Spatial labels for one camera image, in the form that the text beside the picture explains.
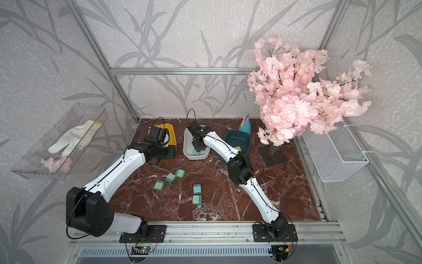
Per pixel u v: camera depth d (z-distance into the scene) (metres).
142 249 0.71
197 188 0.87
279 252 0.71
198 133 0.74
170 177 0.89
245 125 1.00
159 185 0.87
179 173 0.92
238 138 1.09
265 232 0.73
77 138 0.67
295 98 0.50
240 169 0.63
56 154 0.63
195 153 0.99
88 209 0.41
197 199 0.82
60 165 0.60
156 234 0.74
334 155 0.60
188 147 1.04
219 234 0.75
